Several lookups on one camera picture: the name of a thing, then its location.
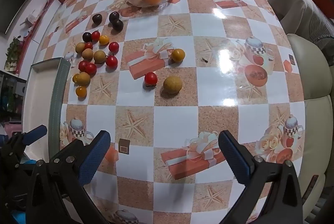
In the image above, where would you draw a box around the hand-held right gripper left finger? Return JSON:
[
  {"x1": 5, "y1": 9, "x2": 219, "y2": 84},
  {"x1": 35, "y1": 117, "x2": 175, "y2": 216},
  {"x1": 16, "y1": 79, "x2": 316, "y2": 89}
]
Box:
[{"x1": 26, "y1": 130, "x2": 111, "y2": 224}]

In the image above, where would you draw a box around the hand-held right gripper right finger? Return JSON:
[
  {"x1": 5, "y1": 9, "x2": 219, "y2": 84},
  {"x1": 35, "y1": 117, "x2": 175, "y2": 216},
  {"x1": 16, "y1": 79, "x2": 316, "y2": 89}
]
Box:
[{"x1": 218, "y1": 130, "x2": 304, "y2": 224}]

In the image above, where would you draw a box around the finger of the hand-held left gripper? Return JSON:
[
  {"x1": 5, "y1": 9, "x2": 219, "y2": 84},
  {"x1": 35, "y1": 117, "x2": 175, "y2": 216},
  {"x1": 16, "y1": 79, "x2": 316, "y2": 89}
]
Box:
[{"x1": 4, "y1": 124, "x2": 48, "y2": 167}]

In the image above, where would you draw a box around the white cardboard box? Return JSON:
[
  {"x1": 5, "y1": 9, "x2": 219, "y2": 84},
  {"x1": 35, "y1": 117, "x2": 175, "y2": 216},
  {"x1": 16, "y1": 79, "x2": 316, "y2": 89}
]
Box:
[{"x1": 22, "y1": 57, "x2": 71, "y2": 162}]

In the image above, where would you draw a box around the checkered printed tablecloth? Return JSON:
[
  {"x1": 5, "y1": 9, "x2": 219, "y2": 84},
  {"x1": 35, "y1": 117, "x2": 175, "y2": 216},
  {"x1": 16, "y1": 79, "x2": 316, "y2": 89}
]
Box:
[{"x1": 23, "y1": 0, "x2": 306, "y2": 224}]

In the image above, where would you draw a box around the beige leather sofa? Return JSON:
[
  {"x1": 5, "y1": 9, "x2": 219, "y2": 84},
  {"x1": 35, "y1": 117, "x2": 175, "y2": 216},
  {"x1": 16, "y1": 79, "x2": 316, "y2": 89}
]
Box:
[{"x1": 204, "y1": 0, "x2": 334, "y2": 224}]

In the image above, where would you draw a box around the white low cabinet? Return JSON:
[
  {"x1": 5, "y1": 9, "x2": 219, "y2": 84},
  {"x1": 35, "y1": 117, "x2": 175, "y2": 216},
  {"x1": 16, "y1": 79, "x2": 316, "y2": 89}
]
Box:
[{"x1": 5, "y1": 0, "x2": 62, "y2": 75}]

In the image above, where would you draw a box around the pink plastic stool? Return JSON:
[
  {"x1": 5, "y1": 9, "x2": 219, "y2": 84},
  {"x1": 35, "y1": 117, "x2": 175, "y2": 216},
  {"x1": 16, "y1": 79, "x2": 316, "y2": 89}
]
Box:
[{"x1": 0, "y1": 121, "x2": 23, "y2": 136}]

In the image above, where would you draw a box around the green potted plant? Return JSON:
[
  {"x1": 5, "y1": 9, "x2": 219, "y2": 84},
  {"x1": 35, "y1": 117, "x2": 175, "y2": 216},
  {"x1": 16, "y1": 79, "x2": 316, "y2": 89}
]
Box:
[{"x1": 5, "y1": 37, "x2": 24, "y2": 71}]

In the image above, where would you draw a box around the dark display cabinet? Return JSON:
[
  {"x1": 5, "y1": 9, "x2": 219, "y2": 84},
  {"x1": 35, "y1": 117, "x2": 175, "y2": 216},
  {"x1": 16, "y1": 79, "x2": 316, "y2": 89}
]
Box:
[{"x1": 0, "y1": 71, "x2": 27, "y2": 120}]

